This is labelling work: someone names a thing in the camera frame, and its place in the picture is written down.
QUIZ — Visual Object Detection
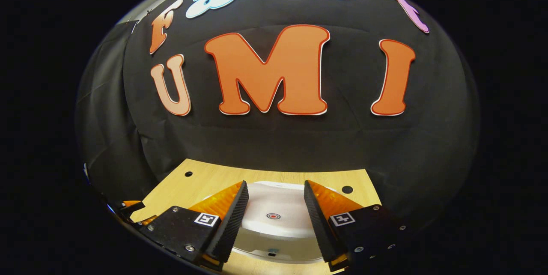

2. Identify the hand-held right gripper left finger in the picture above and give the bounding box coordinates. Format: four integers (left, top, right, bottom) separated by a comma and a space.
137, 180, 250, 272

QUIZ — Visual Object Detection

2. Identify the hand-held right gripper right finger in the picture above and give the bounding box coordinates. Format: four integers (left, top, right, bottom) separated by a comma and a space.
304, 179, 407, 272

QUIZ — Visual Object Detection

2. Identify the white desktop garbage bin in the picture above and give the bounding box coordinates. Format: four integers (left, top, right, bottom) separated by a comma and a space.
231, 181, 343, 265

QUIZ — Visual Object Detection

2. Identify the black backdrop cloth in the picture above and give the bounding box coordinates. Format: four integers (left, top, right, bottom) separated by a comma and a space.
75, 0, 481, 224

